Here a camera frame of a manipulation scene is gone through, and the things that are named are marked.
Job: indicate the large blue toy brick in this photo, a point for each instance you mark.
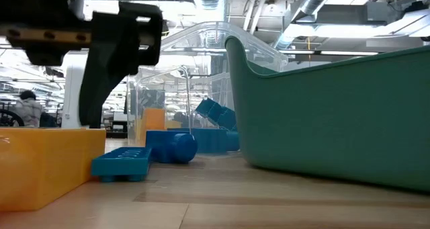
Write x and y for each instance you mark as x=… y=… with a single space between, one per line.
x=218 y=115

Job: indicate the ribbed vertical air duct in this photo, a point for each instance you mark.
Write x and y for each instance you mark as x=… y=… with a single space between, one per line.
x=211 y=4

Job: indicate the long ceiling light strip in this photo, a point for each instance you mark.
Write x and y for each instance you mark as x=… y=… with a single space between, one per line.
x=336 y=52

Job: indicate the round ceiling fixture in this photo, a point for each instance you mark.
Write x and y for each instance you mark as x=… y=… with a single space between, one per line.
x=270 y=6

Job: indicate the person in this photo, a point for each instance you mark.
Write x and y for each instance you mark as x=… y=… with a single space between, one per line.
x=28 y=109

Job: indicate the dark chair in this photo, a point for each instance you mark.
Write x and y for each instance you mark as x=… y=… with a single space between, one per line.
x=47 y=120

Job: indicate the silver spiral air duct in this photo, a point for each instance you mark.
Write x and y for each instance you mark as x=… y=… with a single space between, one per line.
x=312 y=0

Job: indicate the teal plastic bin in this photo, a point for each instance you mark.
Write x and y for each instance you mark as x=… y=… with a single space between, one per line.
x=336 y=121

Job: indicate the large yellow toy brick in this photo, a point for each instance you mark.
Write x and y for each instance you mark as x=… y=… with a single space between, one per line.
x=43 y=165

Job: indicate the small yellow plastic bin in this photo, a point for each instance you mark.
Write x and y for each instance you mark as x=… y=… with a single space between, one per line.
x=173 y=125

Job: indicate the clear plastic container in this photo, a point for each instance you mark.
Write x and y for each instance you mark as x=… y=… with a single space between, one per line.
x=208 y=34

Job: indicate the white pillar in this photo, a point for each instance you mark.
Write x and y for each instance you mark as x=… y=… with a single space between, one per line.
x=70 y=98

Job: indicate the small rounded blue brick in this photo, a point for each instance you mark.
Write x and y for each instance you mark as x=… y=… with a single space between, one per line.
x=174 y=147

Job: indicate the small yellow toy brick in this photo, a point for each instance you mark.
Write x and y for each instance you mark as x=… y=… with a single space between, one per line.
x=154 y=125

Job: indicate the long blue brick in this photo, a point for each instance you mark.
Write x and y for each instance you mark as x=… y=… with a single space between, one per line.
x=121 y=163

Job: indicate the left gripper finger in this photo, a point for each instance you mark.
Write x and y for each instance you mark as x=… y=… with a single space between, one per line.
x=107 y=61

